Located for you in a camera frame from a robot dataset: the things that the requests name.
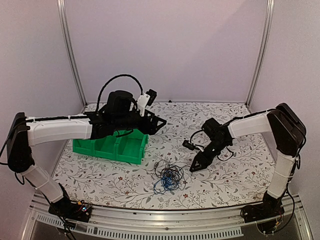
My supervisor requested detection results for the floral patterned table mat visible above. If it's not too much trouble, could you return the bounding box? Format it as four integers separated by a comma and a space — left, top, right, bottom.
53, 102, 275, 210

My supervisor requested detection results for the black cable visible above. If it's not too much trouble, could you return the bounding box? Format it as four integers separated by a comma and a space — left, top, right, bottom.
152, 159, 193, 192

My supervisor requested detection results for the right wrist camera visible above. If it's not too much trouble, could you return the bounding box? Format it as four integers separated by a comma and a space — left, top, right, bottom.
182, 140, 204, 152

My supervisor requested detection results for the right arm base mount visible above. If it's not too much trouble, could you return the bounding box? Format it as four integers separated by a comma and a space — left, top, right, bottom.
240, 197, 285, 235

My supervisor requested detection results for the green plastic divided bin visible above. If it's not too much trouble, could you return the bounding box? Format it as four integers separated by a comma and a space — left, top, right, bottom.
72, 129, 149, 165

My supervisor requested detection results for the aluminium front rail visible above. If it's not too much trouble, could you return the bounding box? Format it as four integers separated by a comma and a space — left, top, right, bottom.
21, 194, 315, 240

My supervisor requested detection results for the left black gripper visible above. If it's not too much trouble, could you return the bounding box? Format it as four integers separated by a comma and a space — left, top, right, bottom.
113, 110, 167, 135

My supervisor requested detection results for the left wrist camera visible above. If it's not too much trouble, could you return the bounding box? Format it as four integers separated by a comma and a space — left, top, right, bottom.
137, 89, 157, 117

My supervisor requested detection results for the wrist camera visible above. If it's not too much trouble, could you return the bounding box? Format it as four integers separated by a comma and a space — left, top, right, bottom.
182, 140, 204, 152
137, 89, 157, 117

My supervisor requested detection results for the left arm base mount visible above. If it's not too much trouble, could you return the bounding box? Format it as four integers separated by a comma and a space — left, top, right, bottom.
48, 199, 93, 223

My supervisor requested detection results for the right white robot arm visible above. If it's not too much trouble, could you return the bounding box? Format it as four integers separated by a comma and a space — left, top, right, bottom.
189, 103, 307, 218

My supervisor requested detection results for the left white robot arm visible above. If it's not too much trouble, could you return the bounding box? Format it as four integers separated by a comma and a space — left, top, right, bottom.
2, 89, 167, 217

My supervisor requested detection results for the left arm black hose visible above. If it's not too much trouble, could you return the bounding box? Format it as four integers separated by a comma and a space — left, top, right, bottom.
96, 74, 146, 111

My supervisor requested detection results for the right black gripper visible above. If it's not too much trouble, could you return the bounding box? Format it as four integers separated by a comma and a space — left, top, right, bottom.
189, 139, 230, 173

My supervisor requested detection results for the left aluminium corner post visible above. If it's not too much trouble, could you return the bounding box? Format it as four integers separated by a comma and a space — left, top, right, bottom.
56, 0, 88, 107

